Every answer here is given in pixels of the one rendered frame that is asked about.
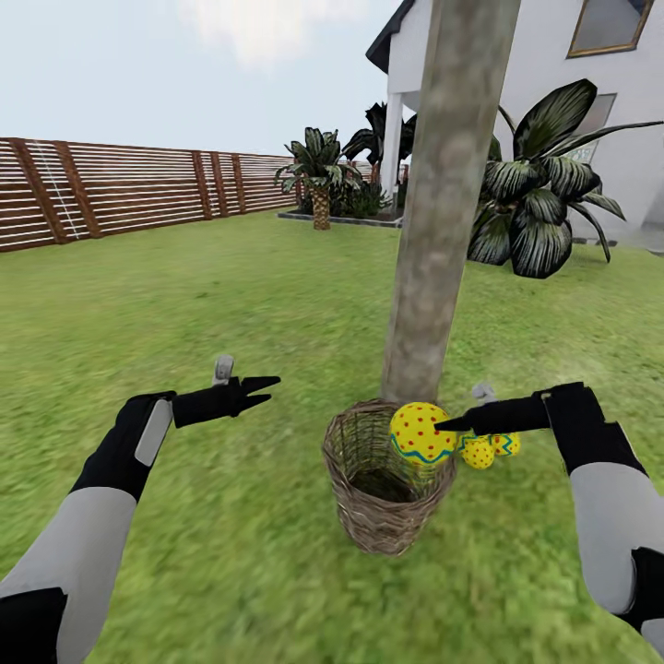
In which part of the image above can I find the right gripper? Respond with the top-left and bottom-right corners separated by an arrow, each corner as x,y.
435,399 -> 526,437

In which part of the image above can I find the wicker basket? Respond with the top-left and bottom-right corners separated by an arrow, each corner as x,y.
320,397 -> 458,558

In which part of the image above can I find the easter egg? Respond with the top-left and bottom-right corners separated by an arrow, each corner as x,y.
456,432 -> 495,469
385,400 -> 457,475
485,433 -> 521,457

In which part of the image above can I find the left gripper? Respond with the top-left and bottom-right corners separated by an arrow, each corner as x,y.
195,377 -> 281,422

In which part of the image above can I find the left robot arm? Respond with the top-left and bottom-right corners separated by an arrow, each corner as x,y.
0,355 -> 281,664

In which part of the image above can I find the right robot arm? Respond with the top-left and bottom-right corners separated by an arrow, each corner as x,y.
435,382 -> 664,659

